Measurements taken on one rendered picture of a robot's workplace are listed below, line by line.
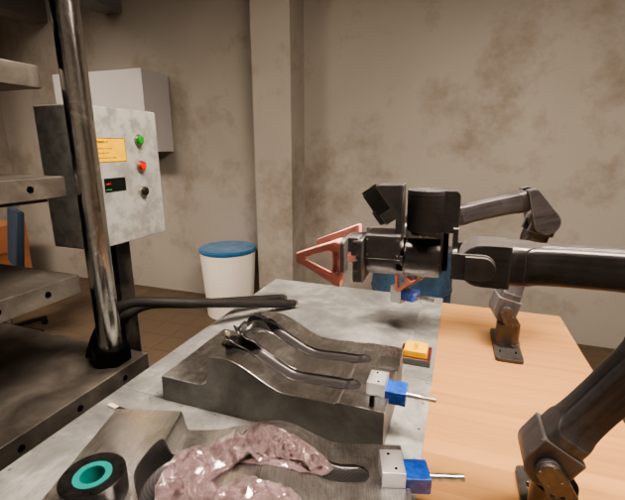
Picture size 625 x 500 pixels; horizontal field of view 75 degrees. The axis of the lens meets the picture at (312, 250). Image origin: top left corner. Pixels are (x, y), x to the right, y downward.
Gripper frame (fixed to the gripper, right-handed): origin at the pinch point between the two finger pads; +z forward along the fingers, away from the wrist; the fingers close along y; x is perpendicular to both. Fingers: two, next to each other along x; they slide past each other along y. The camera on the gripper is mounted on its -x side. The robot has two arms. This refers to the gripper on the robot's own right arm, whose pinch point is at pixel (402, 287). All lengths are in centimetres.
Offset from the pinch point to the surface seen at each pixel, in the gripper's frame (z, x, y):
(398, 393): -9, 26, 43
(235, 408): 11, 5, 61
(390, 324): 14.6, 2.9, -0.9
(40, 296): 14, -43, 84
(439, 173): 17, -83, -173
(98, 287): 15, -43, 72
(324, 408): -2, 19, 53
